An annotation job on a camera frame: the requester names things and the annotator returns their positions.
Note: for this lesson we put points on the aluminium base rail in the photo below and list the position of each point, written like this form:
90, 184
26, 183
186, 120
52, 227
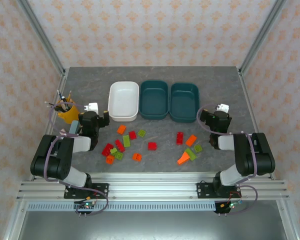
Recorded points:
152, 186

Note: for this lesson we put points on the white plastic container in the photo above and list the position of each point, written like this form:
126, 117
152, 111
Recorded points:
123, 101

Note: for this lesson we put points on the long green lego brick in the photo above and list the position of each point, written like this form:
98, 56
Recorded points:
191, 155
126, 141

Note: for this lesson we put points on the aluminium table side rail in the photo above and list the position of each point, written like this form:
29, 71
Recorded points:
250, 105
55, 105

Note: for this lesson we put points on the long red lego brick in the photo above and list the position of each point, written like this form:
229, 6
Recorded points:
119, 145
180, 138

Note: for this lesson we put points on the green square lego brick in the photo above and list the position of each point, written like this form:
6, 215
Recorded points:
119, 156
198, 148
141, 133

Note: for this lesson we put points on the small circuit board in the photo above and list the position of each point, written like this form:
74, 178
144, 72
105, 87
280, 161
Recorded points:
86, 205
231, 205

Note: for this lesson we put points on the square red lego brick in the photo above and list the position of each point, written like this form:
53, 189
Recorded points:
152, 146

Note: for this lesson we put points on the wooden stick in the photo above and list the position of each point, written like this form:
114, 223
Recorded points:
65, 106

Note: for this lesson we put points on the pink eraser block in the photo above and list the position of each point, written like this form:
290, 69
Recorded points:
63, 132

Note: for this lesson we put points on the yellow pencil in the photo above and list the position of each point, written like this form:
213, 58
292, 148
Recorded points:
69, 96

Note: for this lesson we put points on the black pen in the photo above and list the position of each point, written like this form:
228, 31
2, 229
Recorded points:
61, 96

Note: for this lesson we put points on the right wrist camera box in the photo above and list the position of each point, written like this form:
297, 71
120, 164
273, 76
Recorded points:
223, 108

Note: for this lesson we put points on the grey metal shelf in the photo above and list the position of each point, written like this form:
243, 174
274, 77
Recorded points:
150, 226

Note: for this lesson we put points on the aluminium frame post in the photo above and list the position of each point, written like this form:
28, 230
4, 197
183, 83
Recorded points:
262, 37
41, 37

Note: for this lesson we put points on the yellow pencil cup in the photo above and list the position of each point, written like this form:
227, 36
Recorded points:
68, 113

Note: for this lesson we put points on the long orange lego brick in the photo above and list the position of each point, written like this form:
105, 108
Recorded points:
191, 140

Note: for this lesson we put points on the black pencil white tip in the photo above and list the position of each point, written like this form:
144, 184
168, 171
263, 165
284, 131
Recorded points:
52, 104
52, 107

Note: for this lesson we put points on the translucent red lego brick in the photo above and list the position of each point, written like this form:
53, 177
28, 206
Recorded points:
107, 149

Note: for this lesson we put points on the small red lego brick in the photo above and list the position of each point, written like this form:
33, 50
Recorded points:
132, 135

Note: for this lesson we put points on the teal plastic container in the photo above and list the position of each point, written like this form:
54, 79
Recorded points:
153, 100
184, 102

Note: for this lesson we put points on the light blue block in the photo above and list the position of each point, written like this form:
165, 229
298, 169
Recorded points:
73, 127

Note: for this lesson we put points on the orange slope lego piece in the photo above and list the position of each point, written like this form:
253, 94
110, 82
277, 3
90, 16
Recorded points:
183, 159

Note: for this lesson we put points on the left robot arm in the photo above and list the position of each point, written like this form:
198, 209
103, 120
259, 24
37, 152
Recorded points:
52, 160

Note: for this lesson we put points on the small green lego brick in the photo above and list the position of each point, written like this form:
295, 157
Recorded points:
113, 151

